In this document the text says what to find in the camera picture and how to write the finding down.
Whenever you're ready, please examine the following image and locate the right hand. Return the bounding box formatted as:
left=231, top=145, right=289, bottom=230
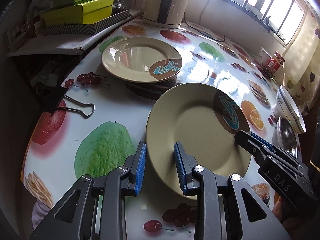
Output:
left=272, top=197, right=291, bottom=229

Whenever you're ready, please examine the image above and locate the heart pattern curtain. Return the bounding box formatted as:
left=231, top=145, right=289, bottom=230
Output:
left=283, top=10, right=319, bottom=116

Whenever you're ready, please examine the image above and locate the white plastic cup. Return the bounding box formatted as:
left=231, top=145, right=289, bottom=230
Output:
left=256, top=47, right=272, bottom=67

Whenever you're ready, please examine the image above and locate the black white zigzag box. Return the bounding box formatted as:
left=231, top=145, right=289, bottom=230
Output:
left=43, top=9, right=131, bottom=36

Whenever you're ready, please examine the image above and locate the stainless steel bowl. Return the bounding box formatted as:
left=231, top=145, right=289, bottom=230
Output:
left=272, top=116, right=302, bottom=160

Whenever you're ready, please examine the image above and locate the white electric kettle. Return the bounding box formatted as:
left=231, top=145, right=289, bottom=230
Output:
left=143, top=0, right=189, bottom=29

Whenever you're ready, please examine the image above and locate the black binder clip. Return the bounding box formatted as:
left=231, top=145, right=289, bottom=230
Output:
left=34, top=84, right=95, bottom=119

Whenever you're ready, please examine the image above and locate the lower yellow-green box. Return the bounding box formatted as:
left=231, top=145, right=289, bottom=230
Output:
left=43, top=0, right=114, bottom=27

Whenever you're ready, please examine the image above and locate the beige plate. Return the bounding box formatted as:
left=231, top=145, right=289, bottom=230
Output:
left=146, top=83, right=251, bottom=195
left=101, top=37, right=183, bottom=83

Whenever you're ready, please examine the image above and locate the white striped bowl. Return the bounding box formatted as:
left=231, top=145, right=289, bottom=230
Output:
left=272, top=85, right=300, bottom=121
left=289, top=112, right=306, bottom=134

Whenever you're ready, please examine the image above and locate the window frame with bars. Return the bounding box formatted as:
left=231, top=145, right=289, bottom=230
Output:
left=227, top=0, right=307, bottom=46

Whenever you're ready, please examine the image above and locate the red label sauce jar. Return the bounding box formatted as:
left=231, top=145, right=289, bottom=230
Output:
left=263, top=51, right=285, bottom=78

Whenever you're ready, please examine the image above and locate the black power cable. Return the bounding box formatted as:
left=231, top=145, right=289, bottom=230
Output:
left=183, top=0, right=227, bottom=42

